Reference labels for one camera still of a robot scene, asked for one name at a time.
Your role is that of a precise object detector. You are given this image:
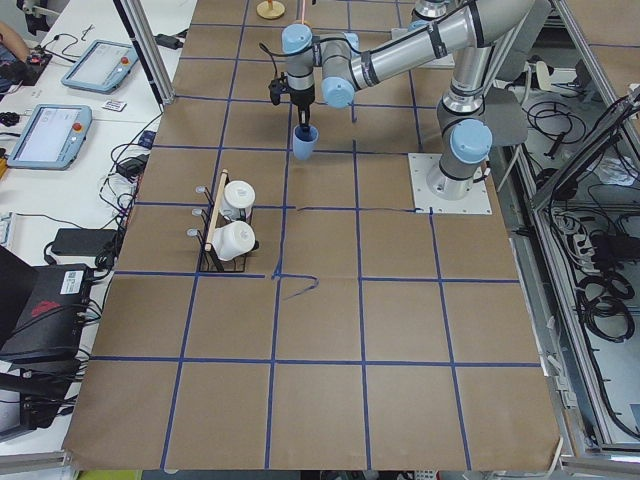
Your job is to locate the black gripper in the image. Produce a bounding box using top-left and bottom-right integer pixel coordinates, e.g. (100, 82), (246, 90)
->
(289, 87), (315, 134)

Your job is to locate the light blue cup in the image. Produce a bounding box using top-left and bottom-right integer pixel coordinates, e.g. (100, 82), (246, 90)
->
(292, 125), (319, 160)

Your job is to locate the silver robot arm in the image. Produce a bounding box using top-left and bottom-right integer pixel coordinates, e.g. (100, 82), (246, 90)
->
(269, 0), (551, 200)

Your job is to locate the wooden cup tree stand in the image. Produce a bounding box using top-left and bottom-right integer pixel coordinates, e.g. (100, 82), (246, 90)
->
(256, 0), (286, 20)

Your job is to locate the white mug far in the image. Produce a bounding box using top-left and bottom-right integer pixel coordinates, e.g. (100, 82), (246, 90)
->
(220, 180), (256, 221)

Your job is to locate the white mug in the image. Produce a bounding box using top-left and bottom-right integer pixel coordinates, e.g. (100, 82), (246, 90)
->
(213, 221), (258, 261)
(220, 180), (256, 221)

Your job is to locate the white mug near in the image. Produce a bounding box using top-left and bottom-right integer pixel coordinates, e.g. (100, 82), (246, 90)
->
(213, 221), (258, 261)

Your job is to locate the wooden rack rod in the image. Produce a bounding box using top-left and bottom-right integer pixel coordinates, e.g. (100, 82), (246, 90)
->
(204, 169), (229, 252)

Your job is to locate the black power adapter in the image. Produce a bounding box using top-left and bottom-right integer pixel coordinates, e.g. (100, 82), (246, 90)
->
(155, 34), (183, 50)

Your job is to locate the teach pendant far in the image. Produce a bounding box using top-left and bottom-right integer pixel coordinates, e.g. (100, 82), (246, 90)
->
(61, 40), (138, 94)

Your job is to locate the teach pendant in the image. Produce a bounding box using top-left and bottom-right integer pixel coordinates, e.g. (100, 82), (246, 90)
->
(7, 104), (93, 170)
(61, 40), (138, 94)

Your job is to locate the black laptop power brick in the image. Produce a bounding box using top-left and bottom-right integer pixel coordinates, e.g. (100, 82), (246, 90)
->
(51, 228), (116, 257)

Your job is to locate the teach pendant near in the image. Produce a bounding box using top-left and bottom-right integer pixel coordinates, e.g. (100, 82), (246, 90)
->
(7, 104), (93, 170)

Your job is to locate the black computer box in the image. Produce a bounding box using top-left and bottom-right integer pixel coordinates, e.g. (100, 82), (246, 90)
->
(1, 248), (93, 364)

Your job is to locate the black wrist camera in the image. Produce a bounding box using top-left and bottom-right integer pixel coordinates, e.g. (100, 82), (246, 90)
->
(268, 73), (289, 106)

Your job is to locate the black wire mug rack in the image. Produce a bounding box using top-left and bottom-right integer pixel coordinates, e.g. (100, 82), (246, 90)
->
(186, 176), (260, 273)

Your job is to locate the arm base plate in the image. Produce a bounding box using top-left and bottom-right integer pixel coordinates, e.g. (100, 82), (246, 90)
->
(408, 153), (492, 215)

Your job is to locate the aluminium frame post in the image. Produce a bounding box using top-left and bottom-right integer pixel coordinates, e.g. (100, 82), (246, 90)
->
(113, 0), (175, 106)

